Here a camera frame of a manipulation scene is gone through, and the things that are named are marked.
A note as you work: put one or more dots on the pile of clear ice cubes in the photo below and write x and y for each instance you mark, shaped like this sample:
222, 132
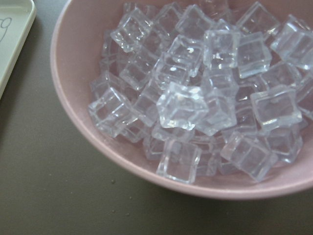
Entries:
206, 89

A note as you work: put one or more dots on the pink bowl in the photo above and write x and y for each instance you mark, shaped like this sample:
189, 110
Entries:
75, 52

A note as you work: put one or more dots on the cream serving tray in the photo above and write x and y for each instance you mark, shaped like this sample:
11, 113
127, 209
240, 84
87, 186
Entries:
16, 20

